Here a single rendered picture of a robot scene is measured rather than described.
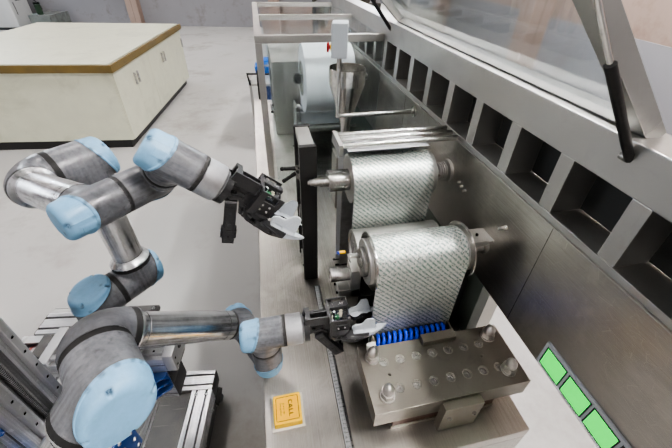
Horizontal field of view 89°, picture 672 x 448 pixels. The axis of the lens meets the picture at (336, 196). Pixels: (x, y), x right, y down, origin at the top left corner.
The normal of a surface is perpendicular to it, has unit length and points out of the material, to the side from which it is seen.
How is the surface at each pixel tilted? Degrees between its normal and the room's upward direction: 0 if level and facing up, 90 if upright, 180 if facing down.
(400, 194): 92
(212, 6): 90
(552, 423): 0
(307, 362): 0
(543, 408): 0
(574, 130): 90
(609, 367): 90
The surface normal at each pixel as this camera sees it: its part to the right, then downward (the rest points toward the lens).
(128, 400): 0.74, 0.34
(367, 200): 0.20, 0.59
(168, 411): 0.02, -0.82
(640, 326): -0.98, 0.10
